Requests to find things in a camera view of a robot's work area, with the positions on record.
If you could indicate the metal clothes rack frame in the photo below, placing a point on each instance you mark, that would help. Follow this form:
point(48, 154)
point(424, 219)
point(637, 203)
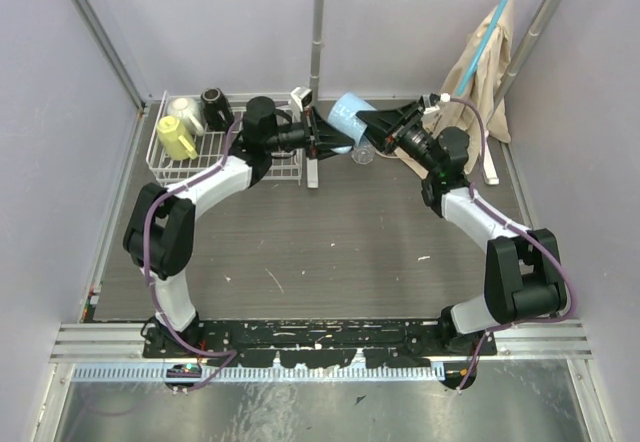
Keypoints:
point(539, 22)

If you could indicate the white wire dish rack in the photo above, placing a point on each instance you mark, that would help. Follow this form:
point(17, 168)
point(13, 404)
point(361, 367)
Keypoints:
point(285, 166)

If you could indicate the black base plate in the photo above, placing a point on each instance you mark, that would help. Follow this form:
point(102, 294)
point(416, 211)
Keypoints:
point(317, 343)

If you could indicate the clear plastic cup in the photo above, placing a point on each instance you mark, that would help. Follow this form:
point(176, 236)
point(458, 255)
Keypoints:
point(363, 154)

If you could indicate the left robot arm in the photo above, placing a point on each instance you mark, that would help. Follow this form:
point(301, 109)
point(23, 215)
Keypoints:
point(160, 233)

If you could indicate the blue cable duct strip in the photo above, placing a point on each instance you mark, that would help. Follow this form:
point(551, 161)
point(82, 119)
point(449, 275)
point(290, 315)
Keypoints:
point(190, 373)

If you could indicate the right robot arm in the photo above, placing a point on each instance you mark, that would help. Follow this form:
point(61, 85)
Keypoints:
point(524, 280)

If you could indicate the black mug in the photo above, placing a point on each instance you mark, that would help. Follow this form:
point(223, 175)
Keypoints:
point(216, 110)

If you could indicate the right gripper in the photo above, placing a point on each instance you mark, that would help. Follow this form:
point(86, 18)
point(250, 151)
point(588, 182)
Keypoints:
point(382, 124)

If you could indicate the blue clothes hanger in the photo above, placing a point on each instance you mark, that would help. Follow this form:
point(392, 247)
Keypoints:
point(484, 41)

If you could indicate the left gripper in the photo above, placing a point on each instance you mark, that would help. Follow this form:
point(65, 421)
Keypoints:
point(310, 134)

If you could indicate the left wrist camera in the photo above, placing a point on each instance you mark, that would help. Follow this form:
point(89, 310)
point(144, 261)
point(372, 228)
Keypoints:
point(300, 100)

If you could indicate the blue mug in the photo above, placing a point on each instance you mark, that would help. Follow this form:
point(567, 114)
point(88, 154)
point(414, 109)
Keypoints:
point(343, 118)

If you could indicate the yellow mug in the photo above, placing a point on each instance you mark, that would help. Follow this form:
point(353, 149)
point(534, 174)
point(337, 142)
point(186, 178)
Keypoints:
point(175, 138)

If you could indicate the beige cloth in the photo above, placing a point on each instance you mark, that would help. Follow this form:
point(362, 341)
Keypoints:
point(491, 67)

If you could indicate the white speckled mug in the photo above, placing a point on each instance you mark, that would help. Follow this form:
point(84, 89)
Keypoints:
point(187, 110)

